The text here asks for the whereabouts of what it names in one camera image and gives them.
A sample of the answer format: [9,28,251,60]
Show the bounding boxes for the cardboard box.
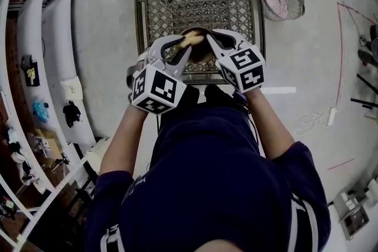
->
[34,128,64,160]

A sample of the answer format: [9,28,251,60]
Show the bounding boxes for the white plastic bin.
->
[87,136,112,175]

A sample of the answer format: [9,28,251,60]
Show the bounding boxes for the white shelf rack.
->
[0,0,103,252]

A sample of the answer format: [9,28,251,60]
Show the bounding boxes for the red cable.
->
[335,1,378,107]

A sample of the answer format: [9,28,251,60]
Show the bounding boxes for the person's black trousers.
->
[177,84,252,116]

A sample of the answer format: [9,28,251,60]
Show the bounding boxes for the person's right forearm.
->
[246,88,296,161]

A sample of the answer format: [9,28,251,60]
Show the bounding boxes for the blue plastic bag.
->
[31,100,50,123]

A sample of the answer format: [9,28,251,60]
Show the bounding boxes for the black cloth bundle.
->
[62,100,82,129]

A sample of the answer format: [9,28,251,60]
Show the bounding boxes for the grey slotted basket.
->
[260,0,305,21]

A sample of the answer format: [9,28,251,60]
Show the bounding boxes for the grey open case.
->
[333,185,372,241]

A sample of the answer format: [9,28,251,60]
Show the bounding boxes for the person's left forearm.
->
[99,103,148,176]

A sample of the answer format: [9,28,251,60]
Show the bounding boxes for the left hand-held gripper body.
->
[130,43,188,115]

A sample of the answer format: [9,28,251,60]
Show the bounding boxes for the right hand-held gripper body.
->
[215,42,266,94]

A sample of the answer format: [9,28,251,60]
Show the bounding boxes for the black tripod stand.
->
[350,73,378,112]

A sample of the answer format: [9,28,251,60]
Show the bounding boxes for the white cable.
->
[295,107,330,136]

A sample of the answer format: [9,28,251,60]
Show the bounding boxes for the white paper sheet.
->
[60,76,84,100]

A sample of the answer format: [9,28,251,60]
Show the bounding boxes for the person's navy shirt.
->
[84,106,332,252]

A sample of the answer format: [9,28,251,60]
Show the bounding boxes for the black bag with yellow patch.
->
[19,54,39,88]

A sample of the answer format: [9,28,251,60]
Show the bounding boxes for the brown ceramic bowl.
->
[180,26,218,64]

